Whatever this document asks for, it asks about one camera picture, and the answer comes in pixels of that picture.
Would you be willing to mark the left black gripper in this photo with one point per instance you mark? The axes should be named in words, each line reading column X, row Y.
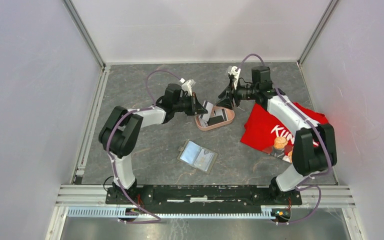
column 196, row 108

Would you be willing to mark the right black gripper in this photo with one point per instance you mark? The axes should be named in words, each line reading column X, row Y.
column 226, row 96

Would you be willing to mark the pink oval tray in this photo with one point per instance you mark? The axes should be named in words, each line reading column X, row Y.
column 202, row 125

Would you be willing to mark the grey card holder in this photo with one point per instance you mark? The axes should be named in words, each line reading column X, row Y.
column 196, row 156

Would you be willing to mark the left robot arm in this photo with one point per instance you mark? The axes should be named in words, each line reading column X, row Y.
column 121, row 130

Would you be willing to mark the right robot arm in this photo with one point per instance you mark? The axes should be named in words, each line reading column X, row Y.
column 314, row 148

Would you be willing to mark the red printed t-shirt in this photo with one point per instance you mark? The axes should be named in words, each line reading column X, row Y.
column 267, row 134

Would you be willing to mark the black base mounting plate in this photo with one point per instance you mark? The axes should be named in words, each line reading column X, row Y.
column 203, row 199

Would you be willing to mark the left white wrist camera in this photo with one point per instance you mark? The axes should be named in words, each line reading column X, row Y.
column 187, row 86

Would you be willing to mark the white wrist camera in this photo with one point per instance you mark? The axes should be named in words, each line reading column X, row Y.
column 187, row 86
column 233, row 73

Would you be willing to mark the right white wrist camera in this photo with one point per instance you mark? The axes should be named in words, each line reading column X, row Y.
column 233, row 73

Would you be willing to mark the aluminium frame rail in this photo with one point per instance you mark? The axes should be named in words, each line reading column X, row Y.
column 93, row 201

